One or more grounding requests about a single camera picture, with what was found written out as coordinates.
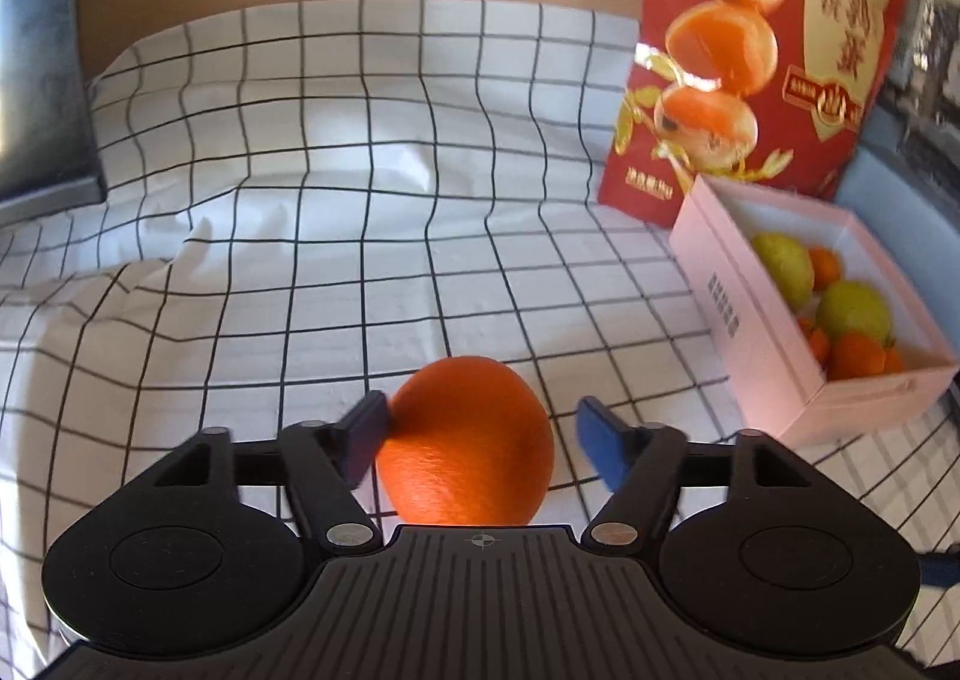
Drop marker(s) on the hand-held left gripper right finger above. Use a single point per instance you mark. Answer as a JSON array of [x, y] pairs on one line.
[[600, 440]]

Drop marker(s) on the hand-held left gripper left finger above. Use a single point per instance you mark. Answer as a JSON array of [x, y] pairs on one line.
[[367, 429]]

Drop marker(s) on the large orange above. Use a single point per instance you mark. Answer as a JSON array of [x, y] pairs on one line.
[[465, 440]]

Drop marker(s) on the pink cardboard box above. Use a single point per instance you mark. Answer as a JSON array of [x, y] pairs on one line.
[[750, 350]]

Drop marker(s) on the small tangerine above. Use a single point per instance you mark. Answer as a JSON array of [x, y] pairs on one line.
[[815, 341], [826, 265], [894, 359], [855, 357]]

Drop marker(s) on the yellow-green pear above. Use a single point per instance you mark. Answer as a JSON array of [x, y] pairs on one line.
[[855, 312], [784, 267]]

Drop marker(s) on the white checkered cloth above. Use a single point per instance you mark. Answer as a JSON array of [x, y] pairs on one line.
[[300, 275]]

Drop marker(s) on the dark grey panel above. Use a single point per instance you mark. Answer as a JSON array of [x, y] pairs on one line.
[[37, 87]]

